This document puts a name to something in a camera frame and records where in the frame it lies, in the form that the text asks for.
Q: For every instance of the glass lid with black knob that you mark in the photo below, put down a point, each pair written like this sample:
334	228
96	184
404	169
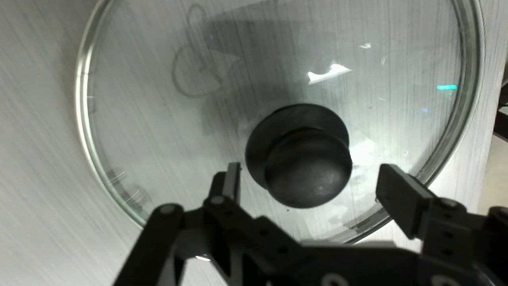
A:
169	92

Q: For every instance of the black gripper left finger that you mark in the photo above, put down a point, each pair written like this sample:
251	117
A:
172	236

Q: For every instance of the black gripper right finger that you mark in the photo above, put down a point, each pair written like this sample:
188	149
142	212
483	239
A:
445	227

